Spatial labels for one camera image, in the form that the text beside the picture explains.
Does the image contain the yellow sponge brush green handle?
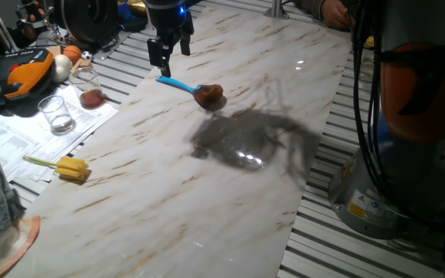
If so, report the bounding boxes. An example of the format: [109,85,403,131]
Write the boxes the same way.
[22,155,90,181]

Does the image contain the marble pattern sheet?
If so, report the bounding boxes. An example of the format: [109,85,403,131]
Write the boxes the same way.
[4,5,353,278]

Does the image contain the orange black teach pendant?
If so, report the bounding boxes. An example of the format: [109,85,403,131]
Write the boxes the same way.
[0,48,56,107]

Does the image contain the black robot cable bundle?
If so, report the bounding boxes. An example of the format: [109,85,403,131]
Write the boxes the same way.
[352,0,389,194]

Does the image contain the empty clear glass cup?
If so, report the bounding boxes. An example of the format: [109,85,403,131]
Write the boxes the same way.
[37,95,76,136]

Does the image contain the glass beaker brown liquid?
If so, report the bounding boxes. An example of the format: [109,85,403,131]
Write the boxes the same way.
[68,66,107,110]

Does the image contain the operator left hand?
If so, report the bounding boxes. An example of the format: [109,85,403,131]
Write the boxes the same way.
[20,2,46,39]

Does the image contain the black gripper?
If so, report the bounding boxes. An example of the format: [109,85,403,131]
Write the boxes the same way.
[144,2,195,78]

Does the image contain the seated person right forearm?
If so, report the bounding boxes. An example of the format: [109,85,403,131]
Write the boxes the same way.
[294,0,326,20]

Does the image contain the small orange basketball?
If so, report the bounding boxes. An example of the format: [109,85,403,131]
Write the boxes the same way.
[63,45,83,65]

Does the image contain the blue cloth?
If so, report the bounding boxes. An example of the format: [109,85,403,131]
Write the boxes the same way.
[117,2,149,33]

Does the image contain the seated person right hand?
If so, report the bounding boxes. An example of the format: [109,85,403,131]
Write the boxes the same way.
[320,0,353,32]

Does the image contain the printed paper sheets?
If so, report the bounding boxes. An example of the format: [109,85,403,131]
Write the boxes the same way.
[0,84,119,182]

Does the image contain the yellow capped clear bottle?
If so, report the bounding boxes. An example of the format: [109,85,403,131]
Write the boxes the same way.
[359,34,376,82]

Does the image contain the blue handled brown brush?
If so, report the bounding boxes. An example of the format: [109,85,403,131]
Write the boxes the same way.
[155,75,225,110]

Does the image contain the black round spool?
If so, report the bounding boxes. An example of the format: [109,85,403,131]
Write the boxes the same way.
[53,0,119,46]

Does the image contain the gold shiny object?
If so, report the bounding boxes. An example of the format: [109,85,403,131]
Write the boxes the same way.
[127,0,148,16]

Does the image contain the white ball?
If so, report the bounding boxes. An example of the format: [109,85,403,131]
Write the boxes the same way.
[50,53,73,84]

